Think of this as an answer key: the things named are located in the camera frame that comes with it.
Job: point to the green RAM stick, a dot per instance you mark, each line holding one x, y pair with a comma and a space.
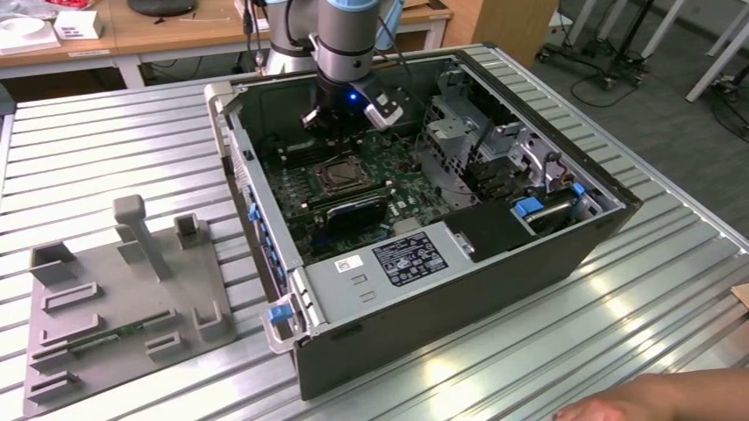
105, 337

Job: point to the black round object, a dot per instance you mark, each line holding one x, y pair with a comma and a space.
160, 5

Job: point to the wooden desk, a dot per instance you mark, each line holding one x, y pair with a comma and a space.
175, 33

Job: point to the silver CPU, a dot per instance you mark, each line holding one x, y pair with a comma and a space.
342, 172

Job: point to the grey parts rack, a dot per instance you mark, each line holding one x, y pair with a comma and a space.
135, 289

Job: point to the wooden cabinet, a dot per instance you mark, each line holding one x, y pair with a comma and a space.
509, 26

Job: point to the white cardboard box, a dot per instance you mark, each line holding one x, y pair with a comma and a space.
76, 24

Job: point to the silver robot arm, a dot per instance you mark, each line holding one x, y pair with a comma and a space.
344, 52

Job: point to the CPU socket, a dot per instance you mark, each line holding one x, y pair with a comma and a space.
351, 189

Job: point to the brown cardboard piece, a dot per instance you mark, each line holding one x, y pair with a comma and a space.
742, 298

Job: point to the green motherboard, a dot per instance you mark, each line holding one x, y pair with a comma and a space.
410, 195

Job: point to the small blue clip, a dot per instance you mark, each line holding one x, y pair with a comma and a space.
577, 189

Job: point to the white table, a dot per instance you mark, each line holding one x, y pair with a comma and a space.
714, 66

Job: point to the blue plastic latch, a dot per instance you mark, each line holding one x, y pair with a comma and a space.
526, 207

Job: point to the red bag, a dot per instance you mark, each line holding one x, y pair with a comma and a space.
69, 2

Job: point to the black plastic shroud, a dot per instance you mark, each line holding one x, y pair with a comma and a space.
486, 232

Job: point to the open black PC case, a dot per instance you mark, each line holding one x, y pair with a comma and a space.
445, 333

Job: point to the blue slot clip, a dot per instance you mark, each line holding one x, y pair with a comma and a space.
252, 212

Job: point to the silver power supply unit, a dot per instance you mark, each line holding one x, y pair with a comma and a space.
351, 294

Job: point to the silver drive cage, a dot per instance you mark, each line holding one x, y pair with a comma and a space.
453, 131

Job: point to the black wheeled stand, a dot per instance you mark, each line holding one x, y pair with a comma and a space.
619, 57

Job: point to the black graphics card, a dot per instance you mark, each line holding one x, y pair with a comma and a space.
354, 215

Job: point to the person's forearm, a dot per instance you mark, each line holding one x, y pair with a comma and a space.
713, 394

